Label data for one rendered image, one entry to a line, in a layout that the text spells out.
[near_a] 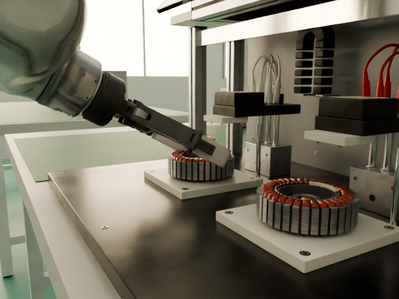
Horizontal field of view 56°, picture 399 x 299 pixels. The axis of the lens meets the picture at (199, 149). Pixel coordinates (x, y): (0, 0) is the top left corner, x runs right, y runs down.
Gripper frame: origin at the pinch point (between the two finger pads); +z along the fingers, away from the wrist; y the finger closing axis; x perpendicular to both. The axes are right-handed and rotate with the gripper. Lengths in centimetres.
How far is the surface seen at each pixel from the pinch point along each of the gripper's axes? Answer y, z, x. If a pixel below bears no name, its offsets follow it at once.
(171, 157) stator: -0.9, -3.6, -3.2
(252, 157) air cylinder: -1.3, 12.2, 3.5
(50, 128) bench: -133, 1, -12
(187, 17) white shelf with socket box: -81, 18, 51
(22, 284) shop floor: -127, 20, -83
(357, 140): 27.2, 1.5, 6.4
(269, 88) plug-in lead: 2.2, 6.3, 15.1
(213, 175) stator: 5.5, 1.0, -3.2
